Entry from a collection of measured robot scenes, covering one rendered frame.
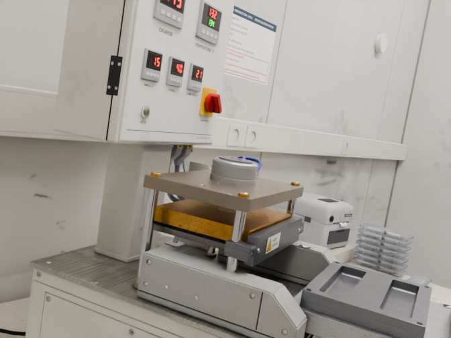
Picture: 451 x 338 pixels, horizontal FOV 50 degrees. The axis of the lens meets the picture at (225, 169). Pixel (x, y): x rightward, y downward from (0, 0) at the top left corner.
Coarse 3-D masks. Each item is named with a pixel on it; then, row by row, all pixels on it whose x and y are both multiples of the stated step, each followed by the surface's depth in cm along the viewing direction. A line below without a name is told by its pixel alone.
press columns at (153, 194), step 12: (156, 192) 75; (156, 204) 76; (288, 204) 92; (240, 216) 69; (144, 228) 76; (240, 228) 69; (144, 240) 76; (240, 240) 70; (228, 264) 70; (276, 276) 93
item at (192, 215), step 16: (160, 208) 78; (176, 208) 79; (192, 208) 81; (208, 208) 83; (224, 208) 83; (160, 224) 79; (176, 224) 77; (192, 224) 76; (208, 224) 75; (224, 224) 73; (256, 224) 77; (272, 224) 81; (192, 240) 76; (208, 240) 75; (224, 240) 74
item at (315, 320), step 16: (432, 304) 79; (320, 320) 67; (336, 320) 66; (432, 320) 72; (448, 320) 73; (320, 336) 67; (336, 336) 66; (352, 336) 65; (368, 336) 64; (384, 336) 63; (432, 336) 66; (448, 336) 67
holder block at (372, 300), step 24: (336, 264) 85; (312, 288) 70; (336, 288) 76; (360, 288) 73; (384, 288) 75; (408, 288) 80; (336, 312) 67; (360, 312) 65; (384, 312) 65; (408, 312) 71; (408, 336) 63
